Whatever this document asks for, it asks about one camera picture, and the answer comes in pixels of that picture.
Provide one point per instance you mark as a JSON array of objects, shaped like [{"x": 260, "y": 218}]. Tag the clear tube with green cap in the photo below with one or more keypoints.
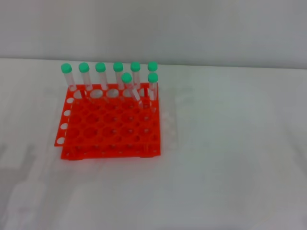
[
  {"x": 126, "y": 78},
  {"x": 153, "y": 77},
  {"x": 100, "y": 67},
  {"x": 135, "y": 66},
  {"x": 118, "y": 66},
  {"x": 152, "y": 65},
  {"x": 83, "y": 67},
  {"x": 66, "y": 68}
]

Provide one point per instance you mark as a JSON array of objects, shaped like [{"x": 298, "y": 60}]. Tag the orange plastic test tube rack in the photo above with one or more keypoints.
[{"x": 112, "y": 129}]

